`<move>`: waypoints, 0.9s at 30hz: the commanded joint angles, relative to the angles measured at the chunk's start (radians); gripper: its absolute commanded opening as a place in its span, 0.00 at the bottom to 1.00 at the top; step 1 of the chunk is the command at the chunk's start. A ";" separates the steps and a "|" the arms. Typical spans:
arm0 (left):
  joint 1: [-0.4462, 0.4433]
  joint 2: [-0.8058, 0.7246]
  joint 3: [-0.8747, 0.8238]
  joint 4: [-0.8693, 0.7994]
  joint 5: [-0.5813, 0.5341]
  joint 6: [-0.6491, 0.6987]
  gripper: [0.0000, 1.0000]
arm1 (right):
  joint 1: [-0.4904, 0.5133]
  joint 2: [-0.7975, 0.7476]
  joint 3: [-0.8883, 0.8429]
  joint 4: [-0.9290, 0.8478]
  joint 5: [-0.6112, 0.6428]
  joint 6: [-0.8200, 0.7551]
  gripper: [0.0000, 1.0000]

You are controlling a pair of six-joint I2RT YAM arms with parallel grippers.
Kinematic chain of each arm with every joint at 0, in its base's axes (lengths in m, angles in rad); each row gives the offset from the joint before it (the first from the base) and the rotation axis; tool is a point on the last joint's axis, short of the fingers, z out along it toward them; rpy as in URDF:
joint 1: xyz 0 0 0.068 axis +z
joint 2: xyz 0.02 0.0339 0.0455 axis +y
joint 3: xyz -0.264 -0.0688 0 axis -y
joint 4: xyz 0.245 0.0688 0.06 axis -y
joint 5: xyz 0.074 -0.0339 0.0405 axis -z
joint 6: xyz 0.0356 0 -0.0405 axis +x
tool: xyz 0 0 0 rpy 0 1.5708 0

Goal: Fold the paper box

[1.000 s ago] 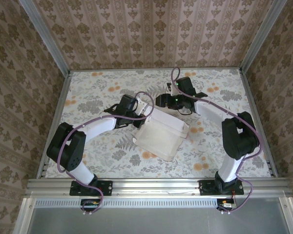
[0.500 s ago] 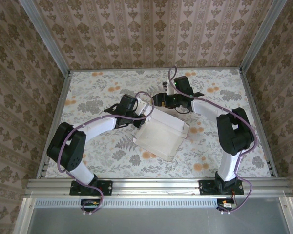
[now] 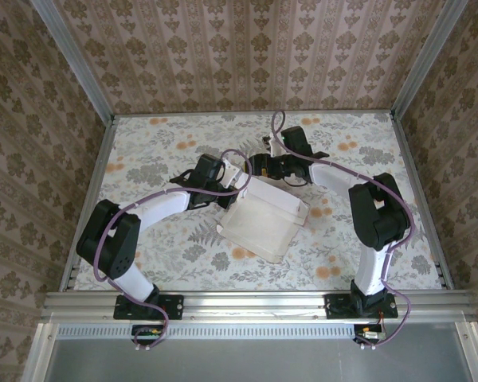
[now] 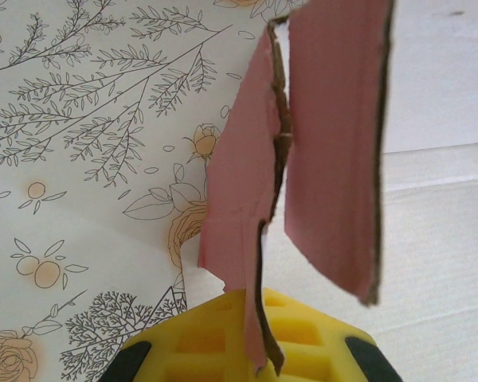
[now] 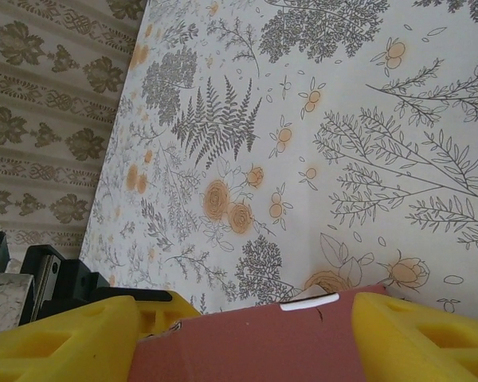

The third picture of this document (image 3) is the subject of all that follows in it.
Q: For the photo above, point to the pink paper box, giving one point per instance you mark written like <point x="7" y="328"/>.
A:
<point x="259" y="231"/>

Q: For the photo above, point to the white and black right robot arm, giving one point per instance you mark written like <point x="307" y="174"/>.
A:
<point x="372" y="274"/>

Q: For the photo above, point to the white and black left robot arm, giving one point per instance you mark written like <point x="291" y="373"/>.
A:
<point x="163" y="203"/>

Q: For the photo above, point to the floral table cover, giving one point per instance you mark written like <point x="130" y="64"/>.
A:
<point x="342" y="127"/>

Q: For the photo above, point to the grey metal panel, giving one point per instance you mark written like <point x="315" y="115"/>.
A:
<point x="255" y="362"/>

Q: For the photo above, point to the aluminium rear rail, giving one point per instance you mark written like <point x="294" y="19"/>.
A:
<point x="255" y="113"/>

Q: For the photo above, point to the aluminium side rail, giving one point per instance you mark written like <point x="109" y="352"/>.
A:
<point x="102" y="157"/>

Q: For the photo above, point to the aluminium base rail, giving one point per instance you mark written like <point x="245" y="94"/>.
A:
<point x="255" y="304"/>

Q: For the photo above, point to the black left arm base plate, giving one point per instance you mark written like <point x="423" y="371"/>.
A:
<point x="175" y="306"/>

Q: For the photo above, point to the aluminium corner post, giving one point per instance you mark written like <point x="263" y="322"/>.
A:
<point x="73" y="59"/>
<point x="422" y="63"/>

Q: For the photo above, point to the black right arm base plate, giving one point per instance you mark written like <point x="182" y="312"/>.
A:
<point x="334" y="308"/>

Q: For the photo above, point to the aluminium frame bar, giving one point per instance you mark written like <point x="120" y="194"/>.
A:
<point x="36" y="354"/>
<point x="472" y="354"/>

